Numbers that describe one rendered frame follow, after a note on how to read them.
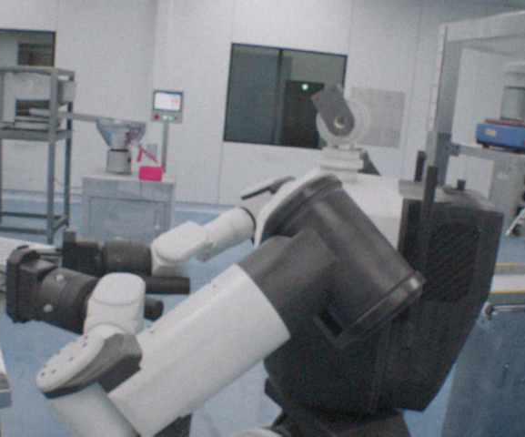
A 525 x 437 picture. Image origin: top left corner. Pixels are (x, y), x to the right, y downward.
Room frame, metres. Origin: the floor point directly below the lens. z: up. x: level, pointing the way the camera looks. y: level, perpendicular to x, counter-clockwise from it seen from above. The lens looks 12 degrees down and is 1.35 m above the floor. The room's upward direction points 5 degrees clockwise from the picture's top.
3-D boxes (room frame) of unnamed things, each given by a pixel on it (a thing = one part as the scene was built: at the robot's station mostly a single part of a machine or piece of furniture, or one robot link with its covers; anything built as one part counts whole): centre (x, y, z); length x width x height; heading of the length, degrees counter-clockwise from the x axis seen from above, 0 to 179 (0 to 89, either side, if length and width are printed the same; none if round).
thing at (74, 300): (0.76, 0.20, 1.03); 0.11 x 0.11 x 0.11; 70
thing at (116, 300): (0.70, 0.18, 1.05); 0.13 x 0.07 x 0.09; 5
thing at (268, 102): (6.66, -0.18, 1.43); 1.38 x 0.01 x 1.16; 96
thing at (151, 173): (3.79, 0.77, 0.80); 0.16 x 0.12 x 0.09; 96
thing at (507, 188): (1.54, -0.77, 1.16); 0.22 x 0.11 x 0.20; 107
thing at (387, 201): (0.75, -0.16, 1.12); 0.34 x 0.30 x 0.36; 167
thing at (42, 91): (4.41, 1.76, 0.75); 1.43 x 1.06 x 1.50; 96
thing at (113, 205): (3.97, 0.94, 0.38); 0.63 x 0.57 x 0.76; 96
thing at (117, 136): (4.01, 0.99, 0.95); 0.49 x 0.36 x 0.37; 96
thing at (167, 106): (4.13, 0.75, 1.07); 0.23 x 0.10 x 0.62; 96
